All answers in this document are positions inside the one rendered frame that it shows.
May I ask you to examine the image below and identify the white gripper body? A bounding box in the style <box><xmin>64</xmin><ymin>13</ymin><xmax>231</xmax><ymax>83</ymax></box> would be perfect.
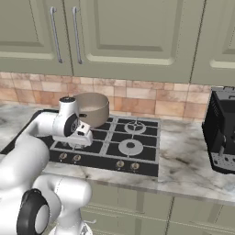
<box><xmin>53</xmin><ymin>129</ymin><xmax>94</xmax><ymax>149</ymax></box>

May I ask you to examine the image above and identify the beige saucepan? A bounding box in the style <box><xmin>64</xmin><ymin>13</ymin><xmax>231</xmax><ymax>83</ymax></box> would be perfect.
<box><xmin>73</xmin><ymin>92</ymin><xmax>110</xmax><ymax>129</ymax></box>

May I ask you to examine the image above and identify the black gas hob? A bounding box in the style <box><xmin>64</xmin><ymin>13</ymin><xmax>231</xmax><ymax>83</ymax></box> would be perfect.
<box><xmin>0</xmin><ymin>108</ymin><xmax>162</xmax><ymax>178</ymax></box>

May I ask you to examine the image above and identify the green base cupboard door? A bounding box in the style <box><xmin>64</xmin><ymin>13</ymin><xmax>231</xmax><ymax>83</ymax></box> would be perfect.
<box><xmin>80</xmin><ymin>181</ymin><xmax>174</xmax><ymax>235</ymax></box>
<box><xmin>165</xmin><ymin>196</ymin><xmax>235</xmax><ymax>235</ymax></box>

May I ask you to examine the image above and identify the black coffee machine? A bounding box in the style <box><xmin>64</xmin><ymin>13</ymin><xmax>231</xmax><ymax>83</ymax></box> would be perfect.
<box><xmin>201</xmin><ymin>85</ymin><xmax>235</xmax><ymax>175</ymax></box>

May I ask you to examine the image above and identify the silver base cupboard handle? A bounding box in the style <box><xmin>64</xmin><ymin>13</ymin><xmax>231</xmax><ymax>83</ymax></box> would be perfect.
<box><xmin>82</xmin><ymin>218</ymin><xmax>97</xmax><ymax>226</ymax></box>

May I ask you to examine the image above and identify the green wall cupboard door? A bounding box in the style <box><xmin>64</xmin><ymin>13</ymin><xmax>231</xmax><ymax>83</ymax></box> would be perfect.
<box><xmin>190</xmin><ymin>0</ymin><xmax>235</xmax><ymax>87</ymax></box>
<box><xmin>62</xmin><ymin>0</ymin><xmax>206</xmax><ymax>84</ymax></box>
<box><xmin>0</xmin><ymin>0</ymin><xmax>73</xmax><ymax>77</ymax></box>

